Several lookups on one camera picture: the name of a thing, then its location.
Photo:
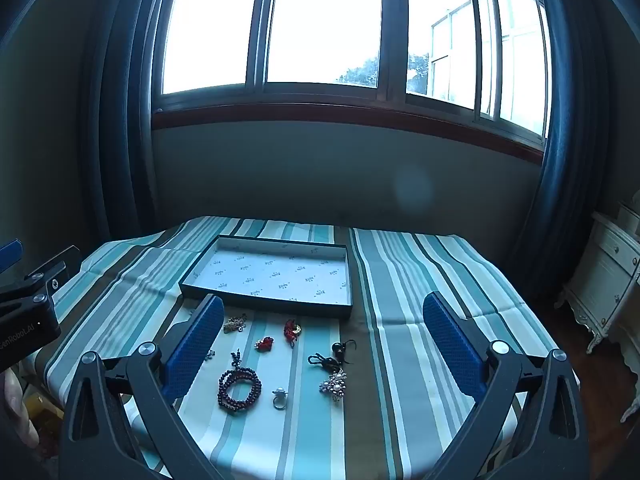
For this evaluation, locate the small pearl flower brooch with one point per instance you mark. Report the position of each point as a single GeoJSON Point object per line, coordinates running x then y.
{"type": "Point", "coordinates": [209, 355]}

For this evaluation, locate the dark green box tray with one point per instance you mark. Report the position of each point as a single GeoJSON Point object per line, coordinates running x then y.
{"type": "Point", "coordinates": [280, 270]}

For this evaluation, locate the large window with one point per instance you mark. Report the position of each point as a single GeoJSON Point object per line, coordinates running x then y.
{"type": "Point", "coordinates": [320, 20]}

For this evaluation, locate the wooden window sill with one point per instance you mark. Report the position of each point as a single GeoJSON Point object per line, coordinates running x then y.
{"type": "Point", "coordinates": [350, 117]}

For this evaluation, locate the red knot gold charm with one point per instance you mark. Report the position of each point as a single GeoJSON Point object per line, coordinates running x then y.
{"type": "Point", "coordinates": [290, 330]}

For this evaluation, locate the dark blue curtain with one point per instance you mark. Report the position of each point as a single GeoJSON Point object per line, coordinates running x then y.
{"type": "Point", "coordinates": [120, 110]}
{"type": "Point", "coordinates": [555, 185]}

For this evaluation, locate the large pearl cluster brooch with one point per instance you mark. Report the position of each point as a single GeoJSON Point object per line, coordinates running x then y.
{"type": "Point", "coordinates": [334, 386]}

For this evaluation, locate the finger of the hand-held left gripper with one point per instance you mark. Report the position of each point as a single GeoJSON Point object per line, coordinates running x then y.
{"type": "Point", "coordinates": [45, 280]}
{"type": "Point", "coordinates": [10, 256]}

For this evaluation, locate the person's left hand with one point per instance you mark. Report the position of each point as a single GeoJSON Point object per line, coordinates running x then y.
{"type": "Point", "coordinates": [17, 410]}

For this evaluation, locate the white ornate nightstand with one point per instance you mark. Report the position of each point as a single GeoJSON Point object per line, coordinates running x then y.
{"type": "Point", "coordinates": [605, 270]}

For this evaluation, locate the teal striped cloth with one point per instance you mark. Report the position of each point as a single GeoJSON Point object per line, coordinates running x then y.
{"type": "Point", "coordinates": [425, 260]}

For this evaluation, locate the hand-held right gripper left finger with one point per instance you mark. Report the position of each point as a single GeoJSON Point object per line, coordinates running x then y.
{"type": "Point", "coordinates": [195, 345]}

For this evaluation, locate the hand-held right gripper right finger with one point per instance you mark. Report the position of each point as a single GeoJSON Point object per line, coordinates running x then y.
{"type": "Point", "coordinates": [452, 345]}

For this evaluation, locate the small red knot charm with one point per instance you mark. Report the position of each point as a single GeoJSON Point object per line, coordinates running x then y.
{"type": "Point", "coordinates": [266, 344]}

